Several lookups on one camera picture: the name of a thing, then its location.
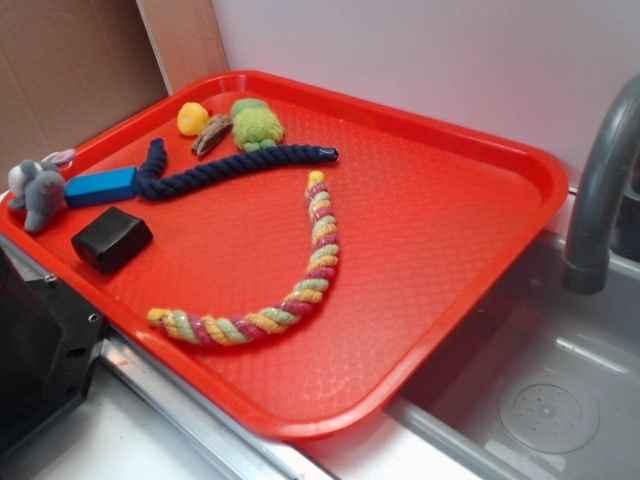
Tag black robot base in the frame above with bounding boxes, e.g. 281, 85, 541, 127
1, 253, 105, 460

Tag green plush animal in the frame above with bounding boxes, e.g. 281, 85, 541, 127
231, 98, 285, 152

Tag red plastic tray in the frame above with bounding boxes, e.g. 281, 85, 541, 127
1, 71, 568, 440

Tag brown wood piece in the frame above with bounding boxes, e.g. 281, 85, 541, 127
191, 114, 233, 156

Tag yellow rubber duck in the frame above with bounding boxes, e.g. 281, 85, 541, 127
176, 102, 211, 137

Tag blue rectangular block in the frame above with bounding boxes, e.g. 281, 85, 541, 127
65, 167, 138, 209

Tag black rectangular block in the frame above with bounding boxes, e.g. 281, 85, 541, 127
71, 206, 153, 274

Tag grey plastic sink basin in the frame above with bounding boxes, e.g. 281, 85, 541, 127
294, 229, 640, 480

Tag grey sink faucet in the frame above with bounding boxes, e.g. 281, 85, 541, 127
561, 75, 639, 295

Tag grey plush elephant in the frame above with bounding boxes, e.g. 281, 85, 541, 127
8, 149, 76, 234

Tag brown cardboard panel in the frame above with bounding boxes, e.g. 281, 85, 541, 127
1, 1, 228, 176

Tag multicolour twisted rope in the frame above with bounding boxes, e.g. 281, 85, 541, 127
146, 169, 341, 348

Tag navy blue rope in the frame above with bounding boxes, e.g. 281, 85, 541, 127
134, 137, 340, 202

